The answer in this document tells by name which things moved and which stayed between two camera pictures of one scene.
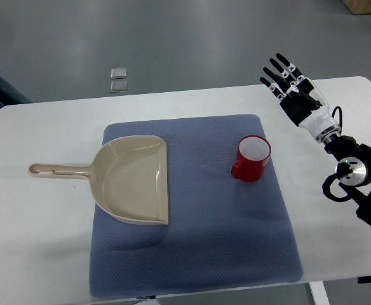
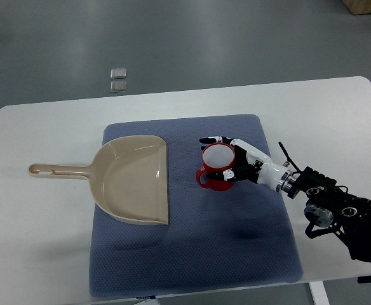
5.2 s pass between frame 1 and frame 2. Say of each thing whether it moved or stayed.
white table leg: stayed
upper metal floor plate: stayed
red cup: moved
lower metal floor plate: stayed
